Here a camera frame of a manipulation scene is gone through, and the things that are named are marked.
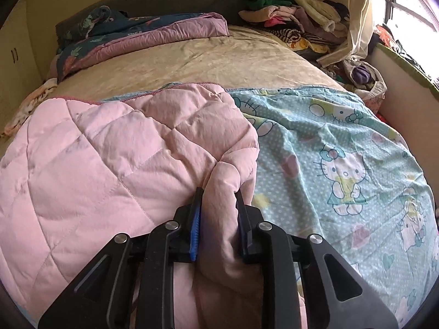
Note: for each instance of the bag of clothes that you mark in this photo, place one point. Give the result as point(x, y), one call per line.
point(363, 78)

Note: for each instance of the pile of mixed clothes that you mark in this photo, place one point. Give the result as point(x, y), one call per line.
point(291, 17)

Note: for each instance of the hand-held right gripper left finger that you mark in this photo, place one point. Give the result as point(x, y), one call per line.
point(195, 236)

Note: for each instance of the cartoon cat printed bedsheet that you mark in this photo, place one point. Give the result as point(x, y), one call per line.
point(343, 144)

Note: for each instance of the peach white crumpled cloth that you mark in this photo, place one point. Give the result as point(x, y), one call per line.
point(31, 106)

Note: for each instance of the beige bed cover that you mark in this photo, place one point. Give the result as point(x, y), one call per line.
point(205, 61)

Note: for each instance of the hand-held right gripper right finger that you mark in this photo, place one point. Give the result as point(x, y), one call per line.
point(241, 219)

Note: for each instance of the window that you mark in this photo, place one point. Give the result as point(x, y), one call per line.
point(415, 13)

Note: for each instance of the orange red cloth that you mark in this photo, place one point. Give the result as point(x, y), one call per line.
point(386, 36)

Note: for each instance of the pink quilted jacket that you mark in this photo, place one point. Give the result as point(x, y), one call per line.
point(103, 164)

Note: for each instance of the pink floral quilt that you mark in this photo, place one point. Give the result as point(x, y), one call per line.
point(154, 31)

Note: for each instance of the cream curtain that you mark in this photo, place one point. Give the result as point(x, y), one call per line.
point(360, 13)

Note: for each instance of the cream wall cabinet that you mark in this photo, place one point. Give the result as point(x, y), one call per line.
point(27, 41)

